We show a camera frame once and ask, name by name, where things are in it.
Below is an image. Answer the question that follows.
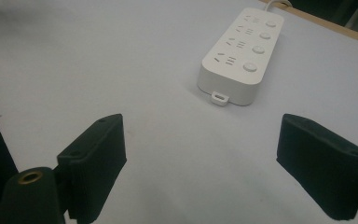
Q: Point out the white power strip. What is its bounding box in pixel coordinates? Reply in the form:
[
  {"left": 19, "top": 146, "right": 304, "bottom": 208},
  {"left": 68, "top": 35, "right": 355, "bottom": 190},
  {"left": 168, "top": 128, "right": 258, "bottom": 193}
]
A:
[{"left": 197, "top": 7, "right": 285, "bottom": 107}]

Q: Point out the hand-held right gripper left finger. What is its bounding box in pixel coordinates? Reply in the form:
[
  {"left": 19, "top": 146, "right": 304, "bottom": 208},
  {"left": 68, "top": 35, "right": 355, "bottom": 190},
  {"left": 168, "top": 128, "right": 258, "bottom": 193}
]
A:
[{"left": 56, "top": 113, "right": 128, "bottom": 224}]

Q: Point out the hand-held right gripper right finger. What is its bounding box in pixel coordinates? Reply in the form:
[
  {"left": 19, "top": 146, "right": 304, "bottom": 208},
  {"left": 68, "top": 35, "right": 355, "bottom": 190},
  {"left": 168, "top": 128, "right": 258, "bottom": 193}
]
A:
[{"left": 276, "top": 113, "right": 358, "bottom": 221}]

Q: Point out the white power strip cable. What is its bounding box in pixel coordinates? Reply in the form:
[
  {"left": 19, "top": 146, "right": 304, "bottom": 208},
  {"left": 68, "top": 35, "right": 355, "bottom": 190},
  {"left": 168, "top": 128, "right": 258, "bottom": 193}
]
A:
[{"left": 263, "top": 0, "right": 293, "bottom": 10}]

